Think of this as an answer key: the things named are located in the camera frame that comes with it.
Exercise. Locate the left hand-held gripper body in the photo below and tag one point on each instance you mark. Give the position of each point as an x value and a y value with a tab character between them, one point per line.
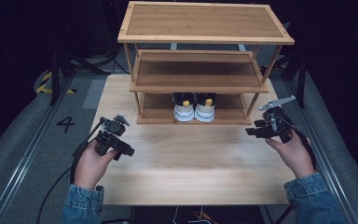
110	129

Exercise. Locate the person's right hand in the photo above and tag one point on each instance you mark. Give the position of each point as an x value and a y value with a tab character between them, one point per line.
295	155

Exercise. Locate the person's left hand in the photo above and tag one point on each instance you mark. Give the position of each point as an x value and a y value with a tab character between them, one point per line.
90	168

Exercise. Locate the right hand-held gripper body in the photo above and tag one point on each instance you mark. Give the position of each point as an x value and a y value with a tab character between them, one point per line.
276	124

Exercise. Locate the navy white sneaker beige panels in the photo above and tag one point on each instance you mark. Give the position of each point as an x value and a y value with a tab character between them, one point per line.
205	112

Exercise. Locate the navy white sneaker blue lining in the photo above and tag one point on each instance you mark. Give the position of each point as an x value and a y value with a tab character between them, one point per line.
184	112

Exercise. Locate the black metal stand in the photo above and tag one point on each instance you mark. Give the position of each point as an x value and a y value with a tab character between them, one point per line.
301	81
55	77

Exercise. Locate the wooden three-tier shoe rack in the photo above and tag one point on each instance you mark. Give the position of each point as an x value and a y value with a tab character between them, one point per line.
199	21

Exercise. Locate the yellow black hazard tape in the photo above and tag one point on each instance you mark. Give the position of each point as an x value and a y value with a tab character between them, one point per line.
45	84

